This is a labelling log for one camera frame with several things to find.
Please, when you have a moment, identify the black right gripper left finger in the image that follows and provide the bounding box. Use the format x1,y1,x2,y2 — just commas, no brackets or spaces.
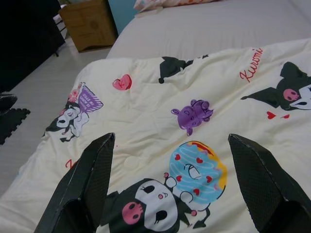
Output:
34,132,116,233

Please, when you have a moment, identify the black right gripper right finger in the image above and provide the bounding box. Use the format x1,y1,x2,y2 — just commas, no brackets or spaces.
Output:
227,133,311,233

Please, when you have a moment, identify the cream cartoon print blanket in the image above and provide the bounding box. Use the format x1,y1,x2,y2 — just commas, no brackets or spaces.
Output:
0,37,311,233

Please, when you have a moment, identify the pink patterned pillow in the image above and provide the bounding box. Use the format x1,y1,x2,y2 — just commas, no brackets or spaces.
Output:
133,0,219,12

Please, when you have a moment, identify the black foam floor mat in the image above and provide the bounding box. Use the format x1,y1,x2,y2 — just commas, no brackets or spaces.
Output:
0,107,31,146

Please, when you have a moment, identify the brown cardboard box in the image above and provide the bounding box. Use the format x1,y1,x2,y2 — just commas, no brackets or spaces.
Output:
58,0,119,53

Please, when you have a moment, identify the mattress with beige sheet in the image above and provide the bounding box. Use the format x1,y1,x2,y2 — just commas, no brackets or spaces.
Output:
105,0,311,60

